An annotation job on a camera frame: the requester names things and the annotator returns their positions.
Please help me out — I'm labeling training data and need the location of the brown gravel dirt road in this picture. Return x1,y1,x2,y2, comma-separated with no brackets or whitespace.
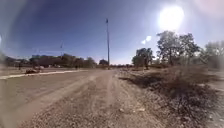
0,68,188,128

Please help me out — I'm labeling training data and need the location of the pale concrete kerb strip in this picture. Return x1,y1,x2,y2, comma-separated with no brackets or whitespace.
0,69,88,81

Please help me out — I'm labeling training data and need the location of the dry scrub ground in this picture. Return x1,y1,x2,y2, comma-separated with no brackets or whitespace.
116,64,224,128

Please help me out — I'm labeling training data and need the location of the large leafy tree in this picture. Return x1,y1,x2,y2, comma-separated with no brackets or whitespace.
155,30,202,67

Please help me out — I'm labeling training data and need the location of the row of trees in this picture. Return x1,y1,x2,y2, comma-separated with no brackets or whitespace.
0,53,98,70

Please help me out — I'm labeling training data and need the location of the dark green tree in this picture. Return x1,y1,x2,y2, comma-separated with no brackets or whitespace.
131,47,156,70

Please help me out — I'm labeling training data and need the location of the small dark tree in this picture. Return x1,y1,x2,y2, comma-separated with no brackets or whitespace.
98,58,110,68

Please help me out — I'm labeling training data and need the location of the tall thin pole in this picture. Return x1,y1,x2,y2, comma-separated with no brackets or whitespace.
105,18,111,70

